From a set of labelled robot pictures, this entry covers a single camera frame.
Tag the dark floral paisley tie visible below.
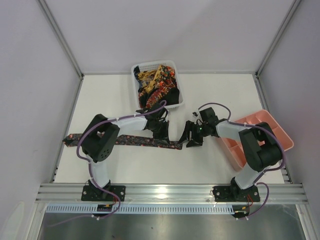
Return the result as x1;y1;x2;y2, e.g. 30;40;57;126
62;133;183;150

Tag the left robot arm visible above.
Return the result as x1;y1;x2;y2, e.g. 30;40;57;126
76;104;170;193

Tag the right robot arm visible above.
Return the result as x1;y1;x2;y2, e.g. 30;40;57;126
179;107;286;202

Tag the black tie in basket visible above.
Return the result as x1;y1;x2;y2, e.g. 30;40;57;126
160;87;180;106

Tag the pink divided organiser tray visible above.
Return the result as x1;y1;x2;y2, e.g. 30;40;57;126
216;110;294;172

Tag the red multicolour patterned tie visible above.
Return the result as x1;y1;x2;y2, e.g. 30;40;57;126
145;64;178;108

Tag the yellow patterned tie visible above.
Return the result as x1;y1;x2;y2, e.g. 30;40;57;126
135;65;161;94

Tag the white perforated plastic basket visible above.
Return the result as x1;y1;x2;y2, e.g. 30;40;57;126
131;60;184;109

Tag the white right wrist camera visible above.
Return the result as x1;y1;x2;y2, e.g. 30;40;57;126
192;109;200;119

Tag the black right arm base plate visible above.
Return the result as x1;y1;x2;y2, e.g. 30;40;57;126
212;185;261;203

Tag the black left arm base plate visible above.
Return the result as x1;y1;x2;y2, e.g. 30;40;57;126
81;185;126;202

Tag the aluminium front rail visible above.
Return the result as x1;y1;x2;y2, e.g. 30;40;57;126
35;183;309;205

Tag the white slotted cable duct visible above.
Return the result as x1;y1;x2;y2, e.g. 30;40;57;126
45;203;235;215

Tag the right aluminium frame post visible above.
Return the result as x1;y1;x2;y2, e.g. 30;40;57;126
255;0;303;78

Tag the aluminium frame post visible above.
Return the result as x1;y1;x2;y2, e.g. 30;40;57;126
36;0;84;80
255;0;303;78

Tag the left aluminium frame post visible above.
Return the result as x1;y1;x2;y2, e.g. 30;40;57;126
36;0;84;80

